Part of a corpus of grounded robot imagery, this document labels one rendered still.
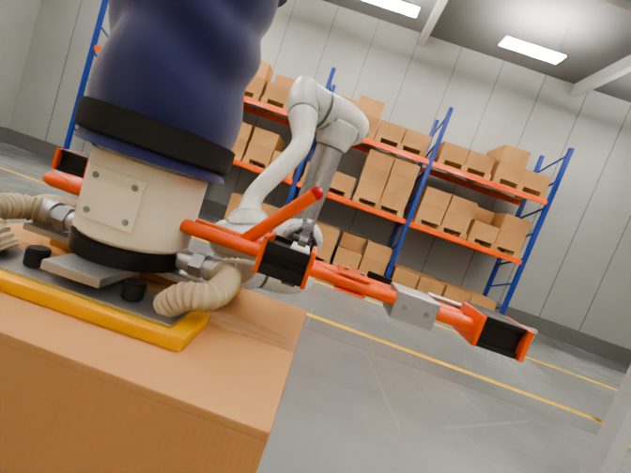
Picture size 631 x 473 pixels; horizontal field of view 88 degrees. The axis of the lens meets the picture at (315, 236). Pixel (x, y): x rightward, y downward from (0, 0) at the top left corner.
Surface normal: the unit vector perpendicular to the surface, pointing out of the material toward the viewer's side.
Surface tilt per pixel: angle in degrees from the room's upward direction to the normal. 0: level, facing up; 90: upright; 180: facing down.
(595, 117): 90
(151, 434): 90
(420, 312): 90
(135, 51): 88
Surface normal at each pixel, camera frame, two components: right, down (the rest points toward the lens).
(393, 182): -0.05, 0.09
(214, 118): 0.79, 0.22
